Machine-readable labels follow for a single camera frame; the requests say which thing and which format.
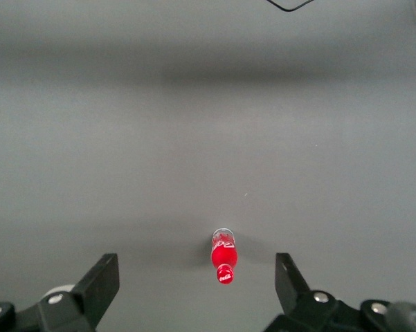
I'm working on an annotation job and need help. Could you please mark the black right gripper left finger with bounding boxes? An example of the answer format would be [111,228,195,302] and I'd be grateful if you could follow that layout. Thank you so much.
[0,252,120,332]

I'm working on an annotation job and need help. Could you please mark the red cola bottle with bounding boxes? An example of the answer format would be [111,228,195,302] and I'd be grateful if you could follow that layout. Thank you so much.
[210,228,239,286]

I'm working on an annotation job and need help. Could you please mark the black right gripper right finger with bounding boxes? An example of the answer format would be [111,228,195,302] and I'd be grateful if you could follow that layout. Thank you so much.
[262,252,416,332]

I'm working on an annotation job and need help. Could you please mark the thin black looped cable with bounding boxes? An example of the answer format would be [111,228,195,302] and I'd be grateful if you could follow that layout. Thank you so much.
[264,0,316,13]

